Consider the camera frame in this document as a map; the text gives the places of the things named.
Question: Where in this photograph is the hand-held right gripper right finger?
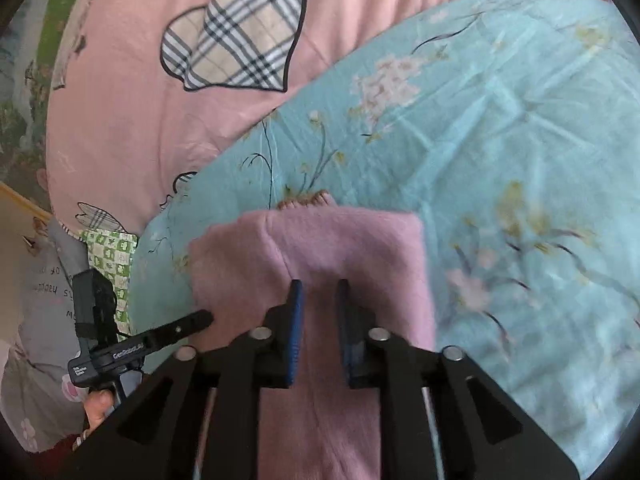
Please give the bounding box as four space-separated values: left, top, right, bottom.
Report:
336 279 581 480

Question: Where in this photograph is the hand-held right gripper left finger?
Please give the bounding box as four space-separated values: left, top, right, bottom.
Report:
60 279 306 480

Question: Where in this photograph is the white pillow with pink print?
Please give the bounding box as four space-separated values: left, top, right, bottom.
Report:
0 347 88 455

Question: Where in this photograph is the pink knitted sweater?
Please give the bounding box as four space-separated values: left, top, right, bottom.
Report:
189 206 438 480

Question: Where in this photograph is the green checked pillow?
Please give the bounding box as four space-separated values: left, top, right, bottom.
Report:
80 228 140 336

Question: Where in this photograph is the pink quilt with plaid hearts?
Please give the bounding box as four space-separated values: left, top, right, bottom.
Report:
45 0 608 236

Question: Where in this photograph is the red cloth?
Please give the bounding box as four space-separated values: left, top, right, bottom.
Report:
27 435 83 463

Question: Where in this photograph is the teal floral bed sheet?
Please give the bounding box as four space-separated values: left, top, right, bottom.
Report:
127 0 640 480

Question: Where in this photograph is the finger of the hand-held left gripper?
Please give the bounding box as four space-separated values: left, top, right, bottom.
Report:
141 309 216 357

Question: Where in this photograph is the green patterned cloth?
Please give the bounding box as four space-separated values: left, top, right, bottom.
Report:
47 0 108 93

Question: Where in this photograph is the wooden bed frame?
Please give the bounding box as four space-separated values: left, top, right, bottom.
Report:
0 180 53 223

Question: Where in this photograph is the person's left hand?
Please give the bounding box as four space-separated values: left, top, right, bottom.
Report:
80 389 120 445

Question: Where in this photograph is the grey pillow with lettering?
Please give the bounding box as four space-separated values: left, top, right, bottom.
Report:
17 217 96 376

